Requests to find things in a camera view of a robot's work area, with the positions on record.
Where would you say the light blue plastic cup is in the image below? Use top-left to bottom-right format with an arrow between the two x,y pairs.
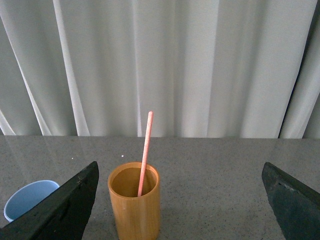
3,180 -> 60,223

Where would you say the bamboo chopstick holder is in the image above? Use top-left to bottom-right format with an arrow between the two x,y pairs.
107,162 -> 161,240

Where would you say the white pleated curtain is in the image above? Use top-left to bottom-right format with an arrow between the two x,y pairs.
0,0 -> 320,139

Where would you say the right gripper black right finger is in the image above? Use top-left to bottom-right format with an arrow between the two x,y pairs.
261,162 -> 320,240

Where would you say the pink chopstick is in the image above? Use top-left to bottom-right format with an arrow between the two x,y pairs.
137,111 -> 154,197

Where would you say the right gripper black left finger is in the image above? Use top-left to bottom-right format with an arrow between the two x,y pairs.
0,161 -> 99,240

